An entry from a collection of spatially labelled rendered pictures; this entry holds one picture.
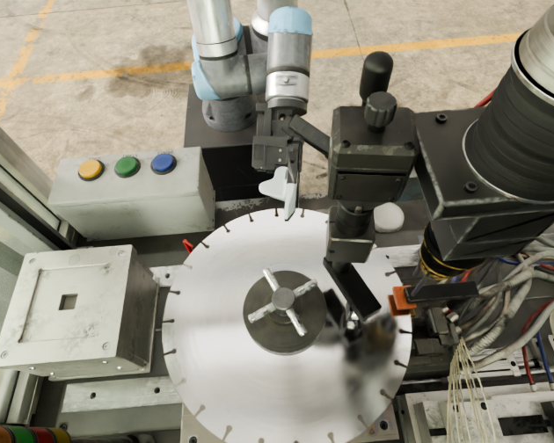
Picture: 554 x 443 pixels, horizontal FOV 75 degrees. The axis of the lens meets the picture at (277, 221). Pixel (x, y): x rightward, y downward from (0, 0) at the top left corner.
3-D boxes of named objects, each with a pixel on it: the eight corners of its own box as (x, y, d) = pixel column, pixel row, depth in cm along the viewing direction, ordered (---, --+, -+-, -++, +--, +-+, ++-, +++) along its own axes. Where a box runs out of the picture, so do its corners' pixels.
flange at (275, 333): (226, 320, 49) (223, 315, 46) (276, 258, 53) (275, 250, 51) (295, 373, 45) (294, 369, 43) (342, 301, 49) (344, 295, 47)
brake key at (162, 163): (154, 177, 70) (150, 170, 68) (156, 160, 72) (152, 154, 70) (174, 175, 70) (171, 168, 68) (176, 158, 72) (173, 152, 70)
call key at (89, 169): (81, 183, 70) (76, 176, 68) (85, 166, 72) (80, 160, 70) (102, 181, 70) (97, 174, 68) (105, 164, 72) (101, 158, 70)
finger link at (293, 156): (285, 196, 59) (289, 157, 64) (296, 196, 59) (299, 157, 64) (284, 177, 55) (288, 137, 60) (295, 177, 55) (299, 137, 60)
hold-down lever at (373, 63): (352, 124, 22) (400, 119, 22) (349, 48, 24) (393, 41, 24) (356, 184, 29) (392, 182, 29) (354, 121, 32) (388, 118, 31)
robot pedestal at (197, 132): (214, 206, 173) (164, 70, 109) (297, 199, 172) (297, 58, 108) (212, 286, 152) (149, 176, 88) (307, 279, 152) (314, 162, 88)
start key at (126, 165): (118, 179, 70) (112, 173, 68) (120, 163, 72) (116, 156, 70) (138, 177, 70) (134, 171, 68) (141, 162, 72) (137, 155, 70)
